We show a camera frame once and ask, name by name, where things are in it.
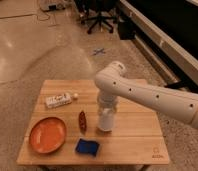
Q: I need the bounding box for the white tube with cap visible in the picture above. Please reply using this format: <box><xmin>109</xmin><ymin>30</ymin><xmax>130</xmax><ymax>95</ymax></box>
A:
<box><xmin>45</xmin><ymin>93</ymin><xmax>78</xmax><ymax>108</ymax></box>

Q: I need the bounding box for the grey device on floor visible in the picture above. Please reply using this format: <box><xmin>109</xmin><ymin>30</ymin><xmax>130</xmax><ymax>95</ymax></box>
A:
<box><xmin>37</xmin><ymin>0</ymin><xmax>68</xmax><ymax>11</ymax></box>

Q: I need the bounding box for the white ceramic cup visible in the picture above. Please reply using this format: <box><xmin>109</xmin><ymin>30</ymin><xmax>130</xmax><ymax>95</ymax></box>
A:
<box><xmin>98</xmin><ymin>108</ymin><xmax>115</xmax><ymax>132</ymax></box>

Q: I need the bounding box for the brown oblong snack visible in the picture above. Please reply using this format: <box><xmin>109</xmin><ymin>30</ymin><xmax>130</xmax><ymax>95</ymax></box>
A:
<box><xmin>79</xmin><ymin>111</ymin><xmax>87</xmax><ymax>133</ymax></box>

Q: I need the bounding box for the black office chair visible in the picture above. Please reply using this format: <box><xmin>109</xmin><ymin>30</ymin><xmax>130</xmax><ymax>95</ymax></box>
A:
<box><xmin>74</xmin><ymin>0</ymin><xmax>117</xmax><ymax>34</ymax></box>

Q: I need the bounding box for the blue sponge cloth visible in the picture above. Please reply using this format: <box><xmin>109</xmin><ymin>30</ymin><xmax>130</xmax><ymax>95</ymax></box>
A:
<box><xmin>75</xmin><ymin>139</ymin><xmax>100</xmax><ymax>156</ymax></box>

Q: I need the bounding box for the wooden table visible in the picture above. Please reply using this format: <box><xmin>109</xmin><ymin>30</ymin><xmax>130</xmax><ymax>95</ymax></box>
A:
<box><xmin>17</xmin><ymin>80</ymin><xmax>170</xmax><ymax>166</ymax></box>

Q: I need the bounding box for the orange plate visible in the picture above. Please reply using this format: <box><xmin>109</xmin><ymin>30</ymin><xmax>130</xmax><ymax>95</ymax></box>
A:
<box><xmin>29</xmin><ymin>117</ymin><xmax>66</xmax><ymax>154</ymax></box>

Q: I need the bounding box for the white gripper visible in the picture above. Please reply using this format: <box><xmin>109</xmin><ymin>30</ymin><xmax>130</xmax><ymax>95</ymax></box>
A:
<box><xmin>97</xmin><ymin>99</ymin><xmax>118</xmax><ymax>116</ymax></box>

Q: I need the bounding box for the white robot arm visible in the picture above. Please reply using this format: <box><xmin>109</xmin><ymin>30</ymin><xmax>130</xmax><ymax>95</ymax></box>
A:
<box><xmin>94</xmin><ymin>61</ymin><xmax>198</xmax><ymax>130</ymax></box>

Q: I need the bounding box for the black box on floor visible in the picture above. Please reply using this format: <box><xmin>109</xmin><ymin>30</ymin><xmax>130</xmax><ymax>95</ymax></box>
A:
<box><xmin>117</xmin><ymin>19</ymin><xmax>136</xmax><ymax>40</ymax></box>

